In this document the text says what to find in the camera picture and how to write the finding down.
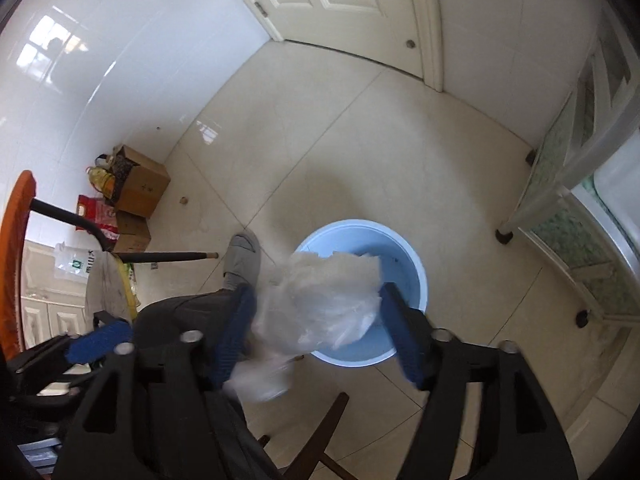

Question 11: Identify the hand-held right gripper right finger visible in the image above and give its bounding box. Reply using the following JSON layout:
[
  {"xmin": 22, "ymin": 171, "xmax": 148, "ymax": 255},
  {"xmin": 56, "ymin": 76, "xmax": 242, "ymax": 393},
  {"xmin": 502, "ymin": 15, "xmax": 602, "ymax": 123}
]
[{"xmin": 380, "ymin": 284, "xmax": 581, "ymax": 480}]

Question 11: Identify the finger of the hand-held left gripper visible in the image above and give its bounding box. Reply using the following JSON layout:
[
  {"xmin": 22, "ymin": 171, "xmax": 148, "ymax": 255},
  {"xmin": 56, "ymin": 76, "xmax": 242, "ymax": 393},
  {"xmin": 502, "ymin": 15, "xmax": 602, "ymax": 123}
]
[{"xmin": 15, "ymin": 321, "xmax": 135, "ymax": 376}]

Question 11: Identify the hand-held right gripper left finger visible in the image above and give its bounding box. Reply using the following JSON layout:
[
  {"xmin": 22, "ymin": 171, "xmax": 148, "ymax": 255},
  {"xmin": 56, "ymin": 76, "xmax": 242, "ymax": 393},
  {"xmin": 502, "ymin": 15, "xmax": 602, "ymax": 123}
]
[{"xmin": 52, "ymin": 284, "xmax": 257, "ymax": 480}]

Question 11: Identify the light blue plastic bucket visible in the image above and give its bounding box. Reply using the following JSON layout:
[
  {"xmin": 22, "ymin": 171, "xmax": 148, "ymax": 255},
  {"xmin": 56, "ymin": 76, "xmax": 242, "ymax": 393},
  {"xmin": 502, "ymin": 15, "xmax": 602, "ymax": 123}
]
[{"xmin": 292, "ymin": 218, "xmax": 428, "ymax": 367}]

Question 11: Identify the clear plastic bag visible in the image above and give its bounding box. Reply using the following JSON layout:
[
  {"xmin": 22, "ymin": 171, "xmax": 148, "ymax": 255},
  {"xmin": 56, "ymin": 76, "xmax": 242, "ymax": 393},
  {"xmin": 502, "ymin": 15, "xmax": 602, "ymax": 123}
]
[{"xmin": 222, "ymin": 251, "xmax": 383, "ymax": 403}]

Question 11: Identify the person's grey trouser leg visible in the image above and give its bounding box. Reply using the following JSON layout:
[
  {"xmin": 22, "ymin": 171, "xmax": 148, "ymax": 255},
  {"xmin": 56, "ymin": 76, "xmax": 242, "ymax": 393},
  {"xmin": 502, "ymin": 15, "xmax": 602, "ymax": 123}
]
[{"xmin": 135, "ymin": 287, "xmax": 286, "ymax": 480}]

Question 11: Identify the white sack with yellow edge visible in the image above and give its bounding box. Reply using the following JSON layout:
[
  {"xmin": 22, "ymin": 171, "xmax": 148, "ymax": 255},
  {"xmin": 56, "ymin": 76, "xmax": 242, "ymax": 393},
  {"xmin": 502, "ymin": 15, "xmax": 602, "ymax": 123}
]
[{"xmin": 85, "ymin": 252, "xmax": 143, "ymax": 322}]

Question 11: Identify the white panelled cabinet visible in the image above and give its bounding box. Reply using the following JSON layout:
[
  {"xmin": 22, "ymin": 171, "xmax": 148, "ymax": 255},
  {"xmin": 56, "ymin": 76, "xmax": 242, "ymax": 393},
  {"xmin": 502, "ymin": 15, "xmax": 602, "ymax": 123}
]
[{"xmin": 20, "ymin": 240, "xmax": 96, "ymax": 351}]

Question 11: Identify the grey slipper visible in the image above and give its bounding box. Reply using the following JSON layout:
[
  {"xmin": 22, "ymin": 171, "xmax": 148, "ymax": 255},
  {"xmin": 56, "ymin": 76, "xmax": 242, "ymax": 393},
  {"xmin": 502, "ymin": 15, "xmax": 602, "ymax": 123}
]
[{"xmin": 222, "ymin": 232, "xmax": 261, "ymax": 291}]

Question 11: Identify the white bag with green label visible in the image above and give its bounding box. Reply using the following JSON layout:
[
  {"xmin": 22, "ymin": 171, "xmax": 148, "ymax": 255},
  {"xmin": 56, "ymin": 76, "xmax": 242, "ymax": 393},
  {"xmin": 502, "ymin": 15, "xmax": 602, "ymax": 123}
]
[{"xmin": 52, "ymin": 242, "xmax": 108, "ymax": 281}]

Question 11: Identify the dark wooden chair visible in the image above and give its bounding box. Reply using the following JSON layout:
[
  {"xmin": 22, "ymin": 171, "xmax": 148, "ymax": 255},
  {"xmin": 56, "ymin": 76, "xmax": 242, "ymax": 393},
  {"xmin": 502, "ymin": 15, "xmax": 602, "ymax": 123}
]
[{"xmin": 257, "ymin": 392, "xmax": 361, "ymax": 480}]

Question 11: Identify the small cardboard box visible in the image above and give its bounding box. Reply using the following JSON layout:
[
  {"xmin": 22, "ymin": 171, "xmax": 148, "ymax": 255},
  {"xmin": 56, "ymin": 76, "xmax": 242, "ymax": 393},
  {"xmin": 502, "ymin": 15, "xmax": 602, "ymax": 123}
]
[{"xmin": 112, "ymin": 210, "xmax": 152, "ymax": 253}]

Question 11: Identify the orange round table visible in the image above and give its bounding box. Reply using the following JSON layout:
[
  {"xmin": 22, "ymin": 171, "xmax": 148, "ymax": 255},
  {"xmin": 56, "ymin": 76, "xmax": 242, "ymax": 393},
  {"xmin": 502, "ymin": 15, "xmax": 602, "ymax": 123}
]
[{"xmin": 0, "ymin": 170, "xmax": 219, "ymax": 366}]

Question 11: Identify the red printed bag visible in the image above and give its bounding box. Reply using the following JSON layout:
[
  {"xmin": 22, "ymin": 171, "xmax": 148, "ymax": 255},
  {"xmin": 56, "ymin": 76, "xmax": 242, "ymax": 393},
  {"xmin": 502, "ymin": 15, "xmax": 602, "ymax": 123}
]
[{"xmin": 76, "ymin": 195, "xmax": 121, "ymax": 241}]

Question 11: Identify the yellow oil bottle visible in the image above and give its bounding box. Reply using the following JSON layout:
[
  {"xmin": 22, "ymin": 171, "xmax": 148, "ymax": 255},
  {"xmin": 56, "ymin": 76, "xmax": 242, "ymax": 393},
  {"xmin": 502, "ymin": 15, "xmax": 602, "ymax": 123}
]
[{"xmin": 87, "ymin": 165, "xmax": 117, "ymax": 201}]

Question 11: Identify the large cardboard box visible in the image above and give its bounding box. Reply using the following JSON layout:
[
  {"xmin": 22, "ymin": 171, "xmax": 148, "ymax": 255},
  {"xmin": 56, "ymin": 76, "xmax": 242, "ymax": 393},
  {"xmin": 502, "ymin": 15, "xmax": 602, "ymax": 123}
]
[{"xmin": 111, "ymin": 145, "xmax": 172, "ymax": 219}]

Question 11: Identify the white door with round knob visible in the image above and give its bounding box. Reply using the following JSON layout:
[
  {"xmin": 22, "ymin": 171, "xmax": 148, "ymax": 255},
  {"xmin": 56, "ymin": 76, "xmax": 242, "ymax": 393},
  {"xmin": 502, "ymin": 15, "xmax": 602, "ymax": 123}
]
[{"xmin": 210, "ymin": 0, "xmax": 443, "ymax": 93}]

